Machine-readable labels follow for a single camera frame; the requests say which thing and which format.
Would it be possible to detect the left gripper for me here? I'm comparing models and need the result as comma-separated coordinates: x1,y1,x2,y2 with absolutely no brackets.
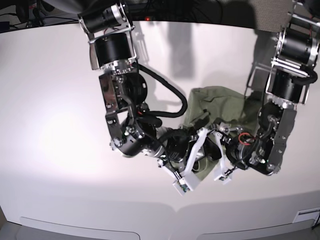
211,126,253,175

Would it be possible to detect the sage green T-shirt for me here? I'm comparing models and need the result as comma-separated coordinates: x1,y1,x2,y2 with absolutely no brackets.
180,86,261,171

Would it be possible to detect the white label sticker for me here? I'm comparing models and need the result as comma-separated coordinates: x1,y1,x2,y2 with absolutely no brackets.
292,208,320,224

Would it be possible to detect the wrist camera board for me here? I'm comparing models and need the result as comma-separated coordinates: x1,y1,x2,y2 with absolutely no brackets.
172,177,201,196
213,171,233,185

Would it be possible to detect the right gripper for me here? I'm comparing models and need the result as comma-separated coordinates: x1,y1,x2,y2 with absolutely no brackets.
156,127,213,182

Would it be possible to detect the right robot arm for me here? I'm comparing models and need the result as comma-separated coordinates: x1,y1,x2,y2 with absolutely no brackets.
49,0,210,195

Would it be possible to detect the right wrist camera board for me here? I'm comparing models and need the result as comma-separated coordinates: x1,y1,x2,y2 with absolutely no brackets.
172,177,201,196

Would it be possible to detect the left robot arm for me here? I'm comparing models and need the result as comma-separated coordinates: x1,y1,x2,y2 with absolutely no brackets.
212,0,320,183

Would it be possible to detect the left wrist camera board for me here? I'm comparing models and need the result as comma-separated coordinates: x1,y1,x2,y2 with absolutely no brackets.
213,171,233,185

